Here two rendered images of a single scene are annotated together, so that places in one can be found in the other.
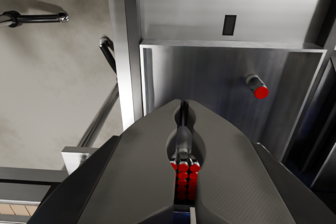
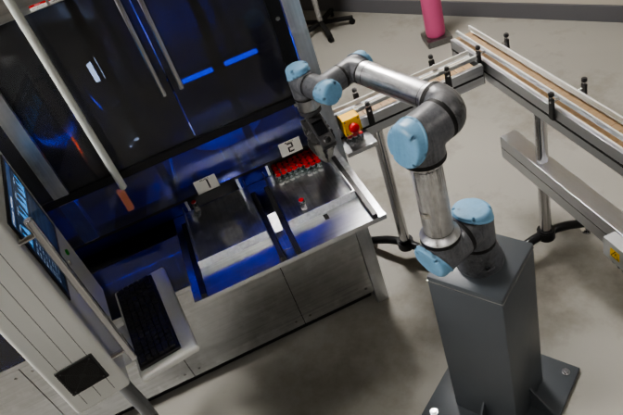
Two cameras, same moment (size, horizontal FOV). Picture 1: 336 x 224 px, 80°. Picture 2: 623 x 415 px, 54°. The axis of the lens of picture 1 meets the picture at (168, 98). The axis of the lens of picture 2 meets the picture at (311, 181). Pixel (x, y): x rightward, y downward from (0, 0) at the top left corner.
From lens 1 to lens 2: 1.91 m
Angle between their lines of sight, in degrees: 23
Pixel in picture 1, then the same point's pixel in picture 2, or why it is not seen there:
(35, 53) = (521, 220)
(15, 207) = (387, 103)
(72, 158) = (370, 141)
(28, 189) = (386, 114)
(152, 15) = (356, 205)
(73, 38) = not seen: hidden behind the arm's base
